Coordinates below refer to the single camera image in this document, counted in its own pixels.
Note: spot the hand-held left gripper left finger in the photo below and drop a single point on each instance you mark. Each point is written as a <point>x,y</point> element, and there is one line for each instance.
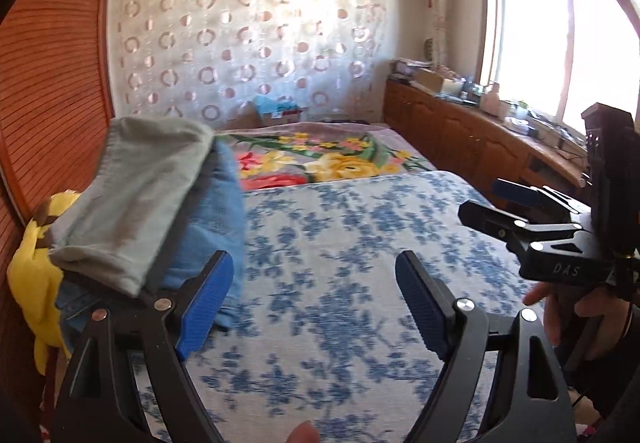
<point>205,305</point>

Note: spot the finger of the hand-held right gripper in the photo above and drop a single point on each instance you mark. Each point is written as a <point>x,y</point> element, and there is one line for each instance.
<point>487,217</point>
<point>512,193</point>

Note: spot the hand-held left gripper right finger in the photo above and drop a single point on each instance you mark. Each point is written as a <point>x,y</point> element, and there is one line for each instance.
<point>422,308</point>

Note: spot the grey-green pants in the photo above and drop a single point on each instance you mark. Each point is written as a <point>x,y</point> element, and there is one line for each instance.
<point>135,203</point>

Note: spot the person's right hand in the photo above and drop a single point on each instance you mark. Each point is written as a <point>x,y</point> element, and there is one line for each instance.
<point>551,323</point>

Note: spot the person's left hand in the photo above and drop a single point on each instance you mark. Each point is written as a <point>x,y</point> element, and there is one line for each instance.
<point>303,428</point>

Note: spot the white plastic container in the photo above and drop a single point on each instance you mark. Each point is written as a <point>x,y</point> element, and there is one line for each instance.
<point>520,124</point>

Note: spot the folded blue jeans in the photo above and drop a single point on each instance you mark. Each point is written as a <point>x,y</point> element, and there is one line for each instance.
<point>225,223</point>

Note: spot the long wooden cabinet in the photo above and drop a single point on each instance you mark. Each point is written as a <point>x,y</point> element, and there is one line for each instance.
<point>450,133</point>

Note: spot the white bottle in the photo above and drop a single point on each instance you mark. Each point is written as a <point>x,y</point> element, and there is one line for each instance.
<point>491,100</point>

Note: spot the blue floral bed cover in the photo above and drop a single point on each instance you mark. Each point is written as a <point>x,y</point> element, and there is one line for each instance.
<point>325,273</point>

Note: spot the open cardboard box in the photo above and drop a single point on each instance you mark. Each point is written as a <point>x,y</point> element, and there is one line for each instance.
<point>434,80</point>

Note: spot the wooden-framed window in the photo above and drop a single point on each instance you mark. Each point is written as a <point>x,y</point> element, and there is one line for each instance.
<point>535,33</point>

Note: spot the stack of papers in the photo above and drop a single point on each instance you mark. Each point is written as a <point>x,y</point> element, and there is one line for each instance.
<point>407,69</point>

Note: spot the pink floral blanket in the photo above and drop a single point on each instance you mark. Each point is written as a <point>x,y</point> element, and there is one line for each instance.
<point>325,158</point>

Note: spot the yellow plush toy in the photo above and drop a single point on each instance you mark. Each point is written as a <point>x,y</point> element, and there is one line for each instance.
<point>35,273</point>

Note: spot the red patterned cloth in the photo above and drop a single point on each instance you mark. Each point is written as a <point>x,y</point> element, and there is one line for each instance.
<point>47,398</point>

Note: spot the blue plastic bag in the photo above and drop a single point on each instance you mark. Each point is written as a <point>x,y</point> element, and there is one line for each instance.
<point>275,104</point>

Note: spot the circle-patterned sheer curtain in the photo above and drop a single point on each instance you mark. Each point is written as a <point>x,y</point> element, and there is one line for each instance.
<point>250,48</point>

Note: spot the wooden slatted wardrobe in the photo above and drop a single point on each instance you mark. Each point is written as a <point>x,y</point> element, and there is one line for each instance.
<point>55,73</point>

